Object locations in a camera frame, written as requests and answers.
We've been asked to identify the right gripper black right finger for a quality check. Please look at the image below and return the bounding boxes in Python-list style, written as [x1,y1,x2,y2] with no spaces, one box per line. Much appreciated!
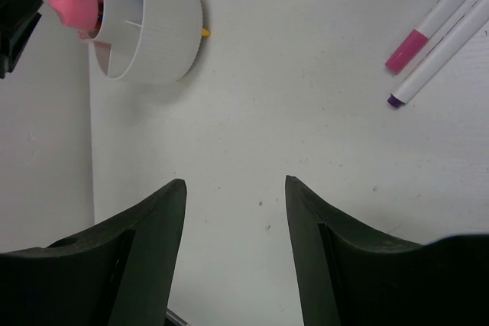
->
[285,176,488,325]

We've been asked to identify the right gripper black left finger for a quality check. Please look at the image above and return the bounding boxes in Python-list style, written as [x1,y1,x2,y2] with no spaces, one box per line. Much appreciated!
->
[1,179,186,325]

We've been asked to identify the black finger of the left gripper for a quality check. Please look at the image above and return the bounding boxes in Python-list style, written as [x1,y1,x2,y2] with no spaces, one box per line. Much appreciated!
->
[0,0,43,79]

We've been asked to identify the pink glue bottle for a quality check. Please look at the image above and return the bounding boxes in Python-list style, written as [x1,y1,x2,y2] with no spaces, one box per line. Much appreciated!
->
[47,0,102,31]

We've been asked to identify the purple capped white pen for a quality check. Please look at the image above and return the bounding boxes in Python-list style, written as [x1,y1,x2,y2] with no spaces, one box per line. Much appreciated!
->
[387,0,488,108]

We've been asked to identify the pink capped white pen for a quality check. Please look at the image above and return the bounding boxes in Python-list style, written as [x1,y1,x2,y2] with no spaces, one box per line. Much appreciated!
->
[384,0,465,74]

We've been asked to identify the white round divided container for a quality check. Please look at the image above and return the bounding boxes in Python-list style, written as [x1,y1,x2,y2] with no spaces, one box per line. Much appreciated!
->
[89,0,203,84]

